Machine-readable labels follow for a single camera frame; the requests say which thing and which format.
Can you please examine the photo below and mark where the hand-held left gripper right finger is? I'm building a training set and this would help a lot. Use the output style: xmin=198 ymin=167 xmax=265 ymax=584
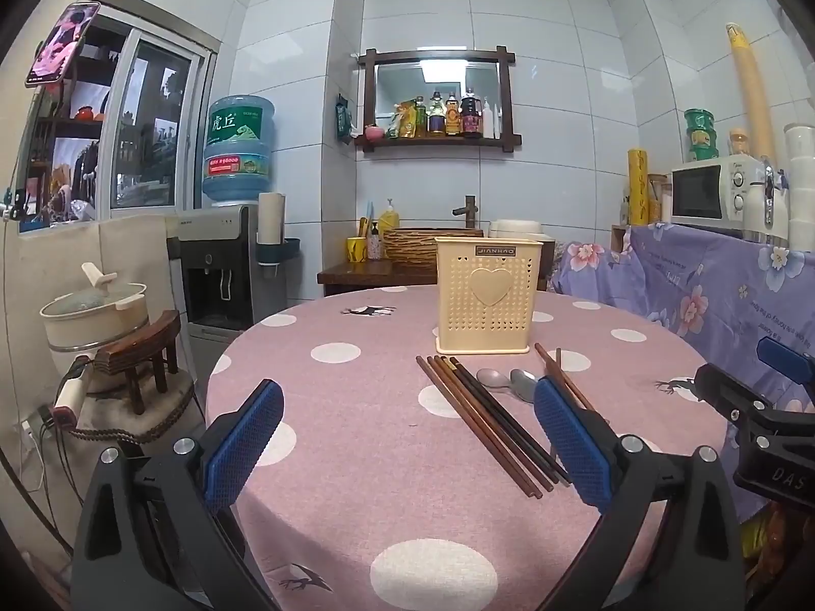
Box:
xmin=533 ymin=377 xmax=746 ymax=611

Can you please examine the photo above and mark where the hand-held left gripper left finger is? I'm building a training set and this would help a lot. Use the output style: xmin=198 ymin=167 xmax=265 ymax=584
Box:
xmin=70 ymin=378 xmax=285 ymax=611

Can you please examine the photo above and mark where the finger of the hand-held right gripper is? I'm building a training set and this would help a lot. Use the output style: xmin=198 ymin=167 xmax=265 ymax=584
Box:
xmin=756 ymin=336 xmax=815 ymax=391
xmin=694 ymin=363 xmax=776 ymax=426

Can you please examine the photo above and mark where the brown wooden chopstick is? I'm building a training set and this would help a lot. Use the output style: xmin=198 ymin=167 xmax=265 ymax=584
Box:
xmin=416 ymin=356 xmax=544 ymax=499
xmin=436 ymin=356 xmax=564 ymax=490
xmin=426 ymin=356 xmax=556 ymax=493

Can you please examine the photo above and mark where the cream plastic utensil holder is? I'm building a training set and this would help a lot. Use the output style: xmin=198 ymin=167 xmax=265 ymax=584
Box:
xmin=434 ymin=236 xmax=545 ymax=356

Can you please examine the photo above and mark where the orange plastic bag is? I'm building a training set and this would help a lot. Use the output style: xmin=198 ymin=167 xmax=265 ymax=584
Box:
xmin=741 ymin=502 xmax=792 ymax=588

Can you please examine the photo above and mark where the purple floral cloth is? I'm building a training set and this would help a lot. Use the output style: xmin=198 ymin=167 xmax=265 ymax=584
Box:
xmin=550 ymin=222 xmax=815 ymax=519

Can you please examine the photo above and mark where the round woven cushion seat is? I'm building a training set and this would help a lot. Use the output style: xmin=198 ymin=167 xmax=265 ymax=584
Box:
xmin=62 ymin=363 xmax=206 ymax=454

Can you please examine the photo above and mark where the small dark wooden stool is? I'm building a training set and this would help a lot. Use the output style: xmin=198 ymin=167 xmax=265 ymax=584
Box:
xmin=93 ymin=309 xmax=183 ymax=419

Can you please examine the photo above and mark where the pink polka dot tablecloth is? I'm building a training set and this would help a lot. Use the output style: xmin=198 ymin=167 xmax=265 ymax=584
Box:
xmin=204 ymin=284 xmax=731 ymax=611

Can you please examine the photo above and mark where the grey water dispenser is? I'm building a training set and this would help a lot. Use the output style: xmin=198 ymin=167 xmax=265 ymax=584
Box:
xmin=167 ymin=204 xmax=289 ymax=348

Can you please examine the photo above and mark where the white microwave oven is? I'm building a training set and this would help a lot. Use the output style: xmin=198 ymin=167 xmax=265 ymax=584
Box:
xmin=670 ymin=153 xmax=773 ymax=231

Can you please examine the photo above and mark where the blue cup holder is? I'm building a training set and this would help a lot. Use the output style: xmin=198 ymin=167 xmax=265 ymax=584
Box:
xmin=256 ymin=238 xmax=302 ymax=267

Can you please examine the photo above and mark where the cream ceramic pot with lid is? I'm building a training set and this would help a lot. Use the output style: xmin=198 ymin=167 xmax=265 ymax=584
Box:
xmin=39 ymin=261 xmax=151 ymax=352

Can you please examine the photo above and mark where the dark wooden vanity table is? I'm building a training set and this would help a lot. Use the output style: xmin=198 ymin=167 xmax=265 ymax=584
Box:
xmin=316 ymin=257 xmax=556 ymax=297

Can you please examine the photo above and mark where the white rice cooker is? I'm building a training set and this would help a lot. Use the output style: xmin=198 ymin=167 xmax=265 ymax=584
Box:
xmin=487 ymin=219 xmax=556 ymax=251

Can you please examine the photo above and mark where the yellow wrapped roll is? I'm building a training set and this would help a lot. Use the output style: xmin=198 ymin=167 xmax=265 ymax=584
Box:
xmin=627 ymin=149 xmax=651 ymax=228

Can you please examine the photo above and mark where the white paper cup stack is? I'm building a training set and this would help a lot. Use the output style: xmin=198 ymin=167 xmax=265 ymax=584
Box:
xmin=257 ymin=191 xmax=287 ymax=246

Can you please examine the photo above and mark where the stack of green noodle cups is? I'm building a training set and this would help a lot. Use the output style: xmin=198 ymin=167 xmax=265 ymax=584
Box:
xmin=684 ymin=108 xmax=720 ymax=162

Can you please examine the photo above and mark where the woven brown wash basin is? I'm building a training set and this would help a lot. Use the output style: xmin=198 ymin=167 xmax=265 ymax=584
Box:
xmin=381 ymin=226 xmax=489 ymax=272

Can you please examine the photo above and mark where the tall beige wrapped roll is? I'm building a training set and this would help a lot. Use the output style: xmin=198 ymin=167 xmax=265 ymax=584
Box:
xmin=725 ymin=23 xmax=779 ymax=164

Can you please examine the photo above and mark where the blue water jug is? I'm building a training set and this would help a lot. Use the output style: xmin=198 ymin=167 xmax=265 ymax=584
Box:
xmin=202 ymin=95 xmax=279 ymax=207

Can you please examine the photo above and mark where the sliding window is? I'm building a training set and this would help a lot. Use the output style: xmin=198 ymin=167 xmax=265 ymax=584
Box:
xmin=19 ymin=0 xmax=221 ymax=230

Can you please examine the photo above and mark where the dark sauce bottle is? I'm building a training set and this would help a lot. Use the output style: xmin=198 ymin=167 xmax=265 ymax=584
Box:
xmin=460 ymin=87 xmax=481 ymax=139

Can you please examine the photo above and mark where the yellow snack packet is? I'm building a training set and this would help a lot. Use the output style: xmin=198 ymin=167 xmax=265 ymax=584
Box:
xmin=386 ymin=100 xmax=419 ymax=140

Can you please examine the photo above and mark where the wooden framed mirror shelf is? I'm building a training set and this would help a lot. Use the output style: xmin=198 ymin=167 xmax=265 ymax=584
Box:
xmin=356 ymin=46 xmax=524 ymax=154

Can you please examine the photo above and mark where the smartphone on holder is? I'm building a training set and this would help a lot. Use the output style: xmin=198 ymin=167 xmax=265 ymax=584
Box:
xmin=24 ymin=2 xmax=101 ymax=88

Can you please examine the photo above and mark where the white kettle with chrome handle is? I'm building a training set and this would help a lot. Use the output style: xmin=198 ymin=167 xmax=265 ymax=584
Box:
xmin=741 ymin=164 xmax=791 ymax=247

